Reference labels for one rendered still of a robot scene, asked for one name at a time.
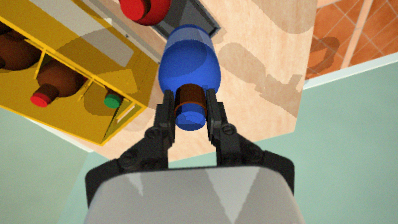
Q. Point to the brown bottle with red cap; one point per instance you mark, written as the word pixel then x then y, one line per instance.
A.
pixel 17 54
pixel 56 80

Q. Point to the blue bottle with brown label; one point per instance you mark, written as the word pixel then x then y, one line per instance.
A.
pixel 189 66

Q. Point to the black rectangular tray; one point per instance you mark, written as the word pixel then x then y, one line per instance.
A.
pixel 186 12

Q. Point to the brown bottle with green cap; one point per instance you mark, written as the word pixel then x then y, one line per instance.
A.
pixel 113 99

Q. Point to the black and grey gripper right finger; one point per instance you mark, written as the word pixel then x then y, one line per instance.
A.
pixel 232 148

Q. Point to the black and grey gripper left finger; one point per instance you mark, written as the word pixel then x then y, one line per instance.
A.
pixel 152 149

